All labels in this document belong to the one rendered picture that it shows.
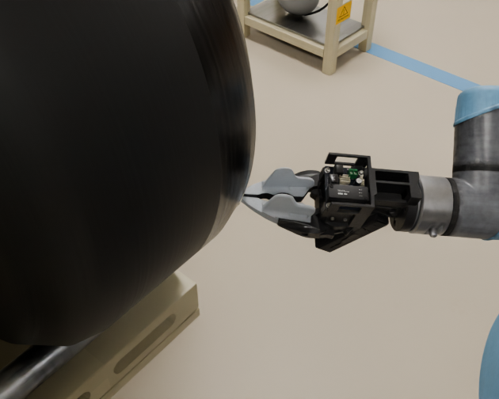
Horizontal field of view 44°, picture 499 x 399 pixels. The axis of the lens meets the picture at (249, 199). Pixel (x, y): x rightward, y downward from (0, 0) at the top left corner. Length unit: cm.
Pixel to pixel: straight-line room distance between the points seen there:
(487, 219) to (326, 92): 215
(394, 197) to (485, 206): 11
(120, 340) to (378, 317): 124
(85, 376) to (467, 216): 52
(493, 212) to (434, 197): 8
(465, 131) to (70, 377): 59
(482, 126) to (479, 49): 261
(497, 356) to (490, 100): 38
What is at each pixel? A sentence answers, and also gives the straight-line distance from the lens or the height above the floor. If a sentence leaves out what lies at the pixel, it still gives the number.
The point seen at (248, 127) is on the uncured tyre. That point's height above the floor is 121.
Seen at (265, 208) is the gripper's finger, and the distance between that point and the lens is 77.
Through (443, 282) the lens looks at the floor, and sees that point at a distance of 214.
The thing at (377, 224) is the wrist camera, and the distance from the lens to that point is 80.
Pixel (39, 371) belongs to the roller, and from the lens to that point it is 82.
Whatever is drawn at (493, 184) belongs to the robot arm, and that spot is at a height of 107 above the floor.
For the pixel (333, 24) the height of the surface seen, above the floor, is 26.
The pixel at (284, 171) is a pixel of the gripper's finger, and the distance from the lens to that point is 76.
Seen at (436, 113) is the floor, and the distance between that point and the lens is 288.
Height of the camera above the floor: 157
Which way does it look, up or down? 43 degrees down
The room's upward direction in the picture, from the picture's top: straight up
